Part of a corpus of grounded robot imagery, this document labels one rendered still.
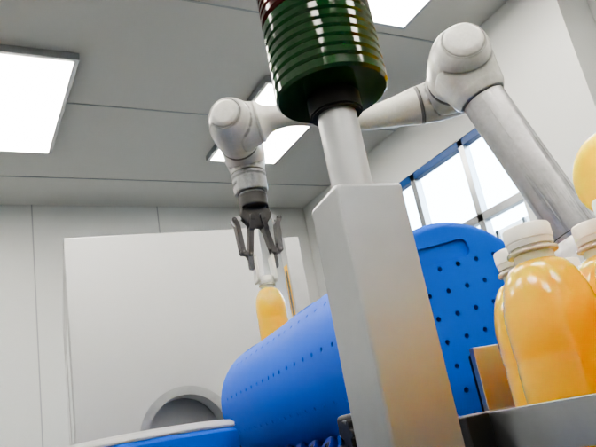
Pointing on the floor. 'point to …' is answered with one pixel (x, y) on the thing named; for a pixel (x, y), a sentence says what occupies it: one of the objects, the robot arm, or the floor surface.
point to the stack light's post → (384, 320)
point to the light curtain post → (294, 275)
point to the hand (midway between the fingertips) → (264, 270)
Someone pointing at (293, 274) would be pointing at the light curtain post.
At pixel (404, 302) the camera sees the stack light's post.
